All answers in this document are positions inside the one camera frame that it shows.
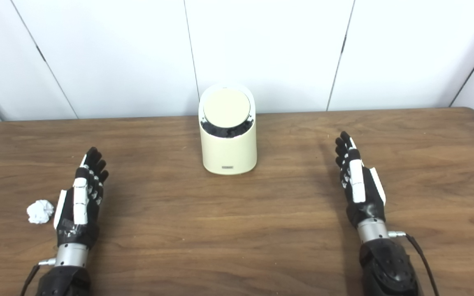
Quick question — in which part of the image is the white paper ball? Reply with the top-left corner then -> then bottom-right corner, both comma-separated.
27,199 -> 55,224

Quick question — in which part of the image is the black bin liner bag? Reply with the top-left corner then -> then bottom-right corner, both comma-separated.
201,117 -> 254,138

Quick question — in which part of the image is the white and black left hand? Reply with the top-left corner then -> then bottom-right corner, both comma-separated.
53,147 -> 109,250

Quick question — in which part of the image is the cream-colored lidded bin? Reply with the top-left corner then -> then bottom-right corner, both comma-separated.
198,83 -> 258,176

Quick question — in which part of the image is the white and black right hand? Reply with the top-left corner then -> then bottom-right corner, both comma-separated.
335,131 -> 387,229

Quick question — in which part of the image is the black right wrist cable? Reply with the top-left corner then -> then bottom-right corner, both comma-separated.
388,231 -> 440,296

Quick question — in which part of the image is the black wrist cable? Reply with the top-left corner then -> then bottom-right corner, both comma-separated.
388,231 -> 440,296
20,258 -> 56,296

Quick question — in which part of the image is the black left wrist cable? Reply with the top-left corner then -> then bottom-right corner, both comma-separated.
20,258 -> 56,296

